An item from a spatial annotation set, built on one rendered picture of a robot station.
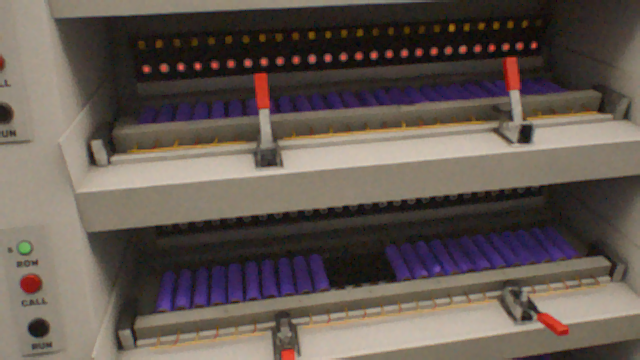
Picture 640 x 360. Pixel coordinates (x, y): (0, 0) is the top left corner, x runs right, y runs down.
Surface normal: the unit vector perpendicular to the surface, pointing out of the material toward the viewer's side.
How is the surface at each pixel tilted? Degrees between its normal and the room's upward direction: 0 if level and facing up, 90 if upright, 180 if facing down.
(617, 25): 90
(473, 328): 22
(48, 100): 90
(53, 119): 90
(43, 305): 90
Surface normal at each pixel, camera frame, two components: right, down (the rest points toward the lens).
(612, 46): -0.99, 0.10
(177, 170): -0.02, -0.87
